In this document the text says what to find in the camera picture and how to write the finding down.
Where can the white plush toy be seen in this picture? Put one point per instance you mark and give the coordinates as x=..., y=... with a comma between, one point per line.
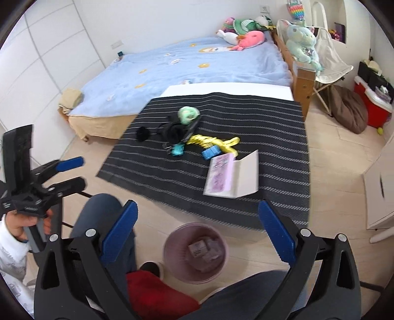
x=229, y=37

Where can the white drawer cabinet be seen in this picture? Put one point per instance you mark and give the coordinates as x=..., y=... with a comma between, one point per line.
x=378, y=180

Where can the left hand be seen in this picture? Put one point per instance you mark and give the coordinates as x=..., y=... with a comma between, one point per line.
x=16, y=222

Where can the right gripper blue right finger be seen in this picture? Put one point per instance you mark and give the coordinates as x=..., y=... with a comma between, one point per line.
x=281, y=231

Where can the pink white paper card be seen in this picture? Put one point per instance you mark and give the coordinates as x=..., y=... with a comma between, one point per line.
x=231, y=178

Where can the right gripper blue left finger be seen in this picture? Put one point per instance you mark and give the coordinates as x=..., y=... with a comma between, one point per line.
x=115, y=239

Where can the large mint plush cat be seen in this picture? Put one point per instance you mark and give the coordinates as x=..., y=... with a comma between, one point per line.
x=301, y=43

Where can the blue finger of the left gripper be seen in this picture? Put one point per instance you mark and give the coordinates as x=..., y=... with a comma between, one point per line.
x=70, y=163
x=63, y=189

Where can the red cooler box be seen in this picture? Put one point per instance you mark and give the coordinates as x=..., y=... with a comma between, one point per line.
x=378, y=110

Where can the green striped plush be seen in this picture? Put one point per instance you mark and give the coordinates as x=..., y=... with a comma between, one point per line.
x=242, y=27

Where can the rainbow bag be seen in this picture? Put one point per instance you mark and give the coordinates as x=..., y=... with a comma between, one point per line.
x=296, y=10

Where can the pink whale plush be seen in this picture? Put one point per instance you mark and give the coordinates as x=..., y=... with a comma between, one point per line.
x=248, y=40

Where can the green white sock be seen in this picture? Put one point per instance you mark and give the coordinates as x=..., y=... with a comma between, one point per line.
x=187, y=114

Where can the brown bean bag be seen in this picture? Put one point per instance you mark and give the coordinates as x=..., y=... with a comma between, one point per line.
x=348, y=108

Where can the black striped mat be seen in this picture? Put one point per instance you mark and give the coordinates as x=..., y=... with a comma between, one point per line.
x=274, y=127

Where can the pink trash bin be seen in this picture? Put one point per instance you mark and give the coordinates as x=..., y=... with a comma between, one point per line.
x=195, y=253

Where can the black fuzzy cloth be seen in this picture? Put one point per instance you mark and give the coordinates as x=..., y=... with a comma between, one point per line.
x=173, y=132

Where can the blue blanket bed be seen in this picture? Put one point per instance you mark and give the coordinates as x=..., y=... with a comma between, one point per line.
x=113, y=99

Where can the wooden bed frame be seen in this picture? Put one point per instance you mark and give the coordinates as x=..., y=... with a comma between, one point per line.
x=303, y=78

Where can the beige folded cloth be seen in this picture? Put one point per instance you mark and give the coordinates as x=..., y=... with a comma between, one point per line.
x=70, y=99

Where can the blue binder clip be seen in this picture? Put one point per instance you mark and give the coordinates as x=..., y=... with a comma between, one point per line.
x=211, y=152

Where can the teal binder clip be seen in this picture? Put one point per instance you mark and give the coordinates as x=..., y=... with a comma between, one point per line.
x=177, y=150

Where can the white table board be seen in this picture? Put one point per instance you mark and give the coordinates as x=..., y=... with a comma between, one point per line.
x=255, y=89

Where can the yellow plastic toy strip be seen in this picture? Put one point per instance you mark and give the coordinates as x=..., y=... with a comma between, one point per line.
x=226, y=146

